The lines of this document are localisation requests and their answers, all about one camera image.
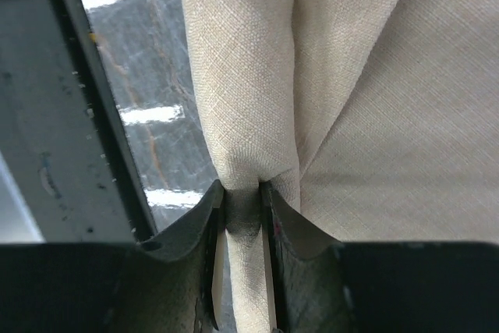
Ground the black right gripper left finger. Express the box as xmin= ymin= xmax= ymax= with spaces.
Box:
xmin=134 ymin=181 xmax=225 ymax=332

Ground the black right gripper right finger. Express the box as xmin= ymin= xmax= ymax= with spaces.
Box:
xmin=259 ymin=182 xmax=343 ymax=332

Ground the beige cloth napkin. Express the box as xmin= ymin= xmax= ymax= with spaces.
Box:
xmin=182 ymin=0 xmax=498 ymax=332

